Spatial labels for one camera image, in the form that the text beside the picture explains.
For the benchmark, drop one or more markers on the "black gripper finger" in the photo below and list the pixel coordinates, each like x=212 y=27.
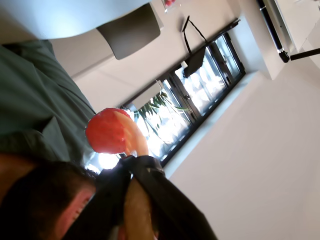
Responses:
x=175 y=207
x=107 y=200

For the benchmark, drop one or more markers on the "beige fork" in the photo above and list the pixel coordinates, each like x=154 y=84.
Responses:
x=137 y=142

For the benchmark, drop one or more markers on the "red strawberry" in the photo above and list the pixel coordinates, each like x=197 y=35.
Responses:
x=105 y=132

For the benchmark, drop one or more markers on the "person in green shirt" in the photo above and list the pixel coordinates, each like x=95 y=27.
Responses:
x=37 y=100

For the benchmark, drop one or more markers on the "green leafy plant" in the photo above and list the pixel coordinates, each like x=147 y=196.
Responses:
x=155 y=110

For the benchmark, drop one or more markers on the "white planter box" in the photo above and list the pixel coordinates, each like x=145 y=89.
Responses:
x=147 y=95

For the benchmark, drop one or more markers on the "black framed window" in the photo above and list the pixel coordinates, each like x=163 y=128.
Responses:
x=212 y=85

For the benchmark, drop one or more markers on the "grey chair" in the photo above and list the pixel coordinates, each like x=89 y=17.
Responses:
x=132 y=32

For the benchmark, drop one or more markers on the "clear punnet of strawberries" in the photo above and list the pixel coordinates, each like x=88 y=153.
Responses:
x=170 y=3

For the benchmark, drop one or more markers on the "black pole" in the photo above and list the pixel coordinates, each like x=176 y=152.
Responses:
x=271 y=27

